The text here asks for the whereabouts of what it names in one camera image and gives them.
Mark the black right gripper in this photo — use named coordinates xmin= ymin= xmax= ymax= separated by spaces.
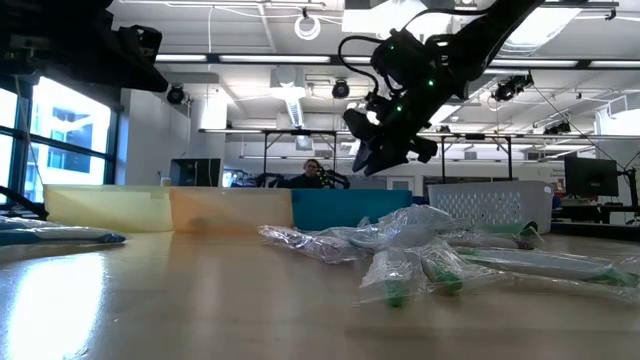
xmin=353 ymin=28 xmax=464 ymax=177

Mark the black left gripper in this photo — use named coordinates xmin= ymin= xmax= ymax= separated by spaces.
xmin=0 ymin=19 xmax=170 ymax=93

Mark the green toothbrush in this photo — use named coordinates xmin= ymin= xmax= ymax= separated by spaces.
xmin=422 ymin=243 xmax=484 ymax=295
xmin=454 ymin=245 xmax=640 ymax=291
xmin=439 ymin=228 xmax=544 ymax=251
xmin=358 ymin=246 xmax=431 ymax=308

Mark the pile of bagged toothbrushes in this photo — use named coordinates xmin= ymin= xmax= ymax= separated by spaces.
xmin=257 ymin=223 xmax=369 ymax=265

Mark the teal plastic bin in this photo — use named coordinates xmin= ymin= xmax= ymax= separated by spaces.
xmin=291 ymin=188 xmax=414 ymax=232

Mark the person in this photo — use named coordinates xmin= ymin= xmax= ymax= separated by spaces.
xmin=289 ymin=158 xmax=326 ymax=190

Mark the purple toothbrush in clear wrapper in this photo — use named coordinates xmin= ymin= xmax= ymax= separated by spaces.
xmin=314 ymin=203 xmax=471 ymax=251

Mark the large window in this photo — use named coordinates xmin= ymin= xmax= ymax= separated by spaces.
xmin=0 ymin=74 xmax=122 ymax=201

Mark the black flat screen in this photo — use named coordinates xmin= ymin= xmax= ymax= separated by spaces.
xmin=168 ymin=157 xmax=222 ymax=188

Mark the white perforated plastic basket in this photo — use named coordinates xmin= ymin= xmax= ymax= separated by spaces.
xmin=427 ymin=180 xmax=554 ymax=235

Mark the long ceiling light strip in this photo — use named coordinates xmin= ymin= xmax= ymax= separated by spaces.
xmin=154 ymin=51 xmax=640 ymax=70

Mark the yellow plastic bin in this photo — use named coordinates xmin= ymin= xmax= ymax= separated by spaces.
xmin=42 ymin=183 xmax=174 ymax=234

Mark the orange plastic bin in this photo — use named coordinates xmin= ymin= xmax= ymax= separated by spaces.
xmin=168 ymin=186 xmax=295 ymax=235

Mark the black computer monitor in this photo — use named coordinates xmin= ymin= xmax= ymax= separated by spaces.
xmin=564 ymin=156 xmax=620 ymax=198

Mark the dark desk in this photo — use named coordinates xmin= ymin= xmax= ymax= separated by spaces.
xmin=552 ymin=202 xmax=640 ymax=224

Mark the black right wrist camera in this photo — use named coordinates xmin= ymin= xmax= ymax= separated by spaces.
xmin=342 ymin=92 xmax=389 ymax=144

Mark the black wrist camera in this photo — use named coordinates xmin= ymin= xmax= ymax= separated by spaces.
xmin=117 ymin=24 xmax=164 ymax=54
xmin=342 ymin=92 xmax=389 ymax=144

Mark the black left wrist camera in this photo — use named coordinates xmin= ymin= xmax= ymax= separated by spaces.
xmin=117 ymin=24 xmax=164 ymax=54

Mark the black metal gantry frame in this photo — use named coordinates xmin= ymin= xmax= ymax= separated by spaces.
xmin=261 ymin=128 xmax=338 ymax=189
xmin=439 ymin=132 xmax=514 ymax=182

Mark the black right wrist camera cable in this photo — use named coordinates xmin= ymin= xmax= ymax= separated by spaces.
xmin=337 ymin=33 xmax=401 ymax=99

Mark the white coiled cable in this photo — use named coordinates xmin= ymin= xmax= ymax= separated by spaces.
xmin=293 ymin=13 xmax=323 ymax=42

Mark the black aluminium table frame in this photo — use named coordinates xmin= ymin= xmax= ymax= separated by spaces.
xmin=0 ymin=184 xmax=50 ymax=221

